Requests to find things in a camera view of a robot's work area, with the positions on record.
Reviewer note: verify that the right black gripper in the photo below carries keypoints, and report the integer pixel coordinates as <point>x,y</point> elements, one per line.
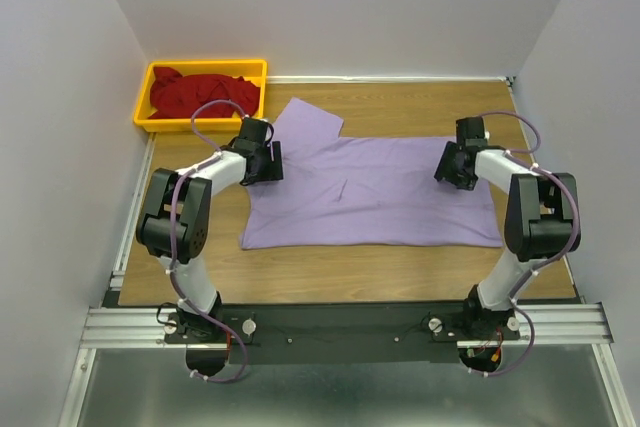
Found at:
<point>451,167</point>

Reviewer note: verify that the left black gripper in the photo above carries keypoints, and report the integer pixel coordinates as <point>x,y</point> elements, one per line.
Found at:
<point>270,163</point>

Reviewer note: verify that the lavender t shirt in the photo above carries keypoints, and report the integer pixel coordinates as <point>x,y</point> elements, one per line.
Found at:
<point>340,190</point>

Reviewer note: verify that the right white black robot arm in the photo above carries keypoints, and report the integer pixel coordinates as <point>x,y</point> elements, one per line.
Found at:
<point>541,226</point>

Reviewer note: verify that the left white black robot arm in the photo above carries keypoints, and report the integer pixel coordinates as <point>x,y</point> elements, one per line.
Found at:
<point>173,223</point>

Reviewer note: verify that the yellow plastic bin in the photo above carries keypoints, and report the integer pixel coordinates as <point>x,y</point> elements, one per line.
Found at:
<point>253,70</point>

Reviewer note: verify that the red t shirt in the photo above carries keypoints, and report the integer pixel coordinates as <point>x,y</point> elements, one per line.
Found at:
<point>174,96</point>

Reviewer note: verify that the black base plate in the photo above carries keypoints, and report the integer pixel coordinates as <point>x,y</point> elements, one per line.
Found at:
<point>335,333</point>

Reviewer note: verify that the left side aluminium rail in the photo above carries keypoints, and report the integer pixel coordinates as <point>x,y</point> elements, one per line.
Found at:
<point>116,279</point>

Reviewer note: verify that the aluminium frame rail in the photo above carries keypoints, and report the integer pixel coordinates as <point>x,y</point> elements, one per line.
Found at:
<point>544,324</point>

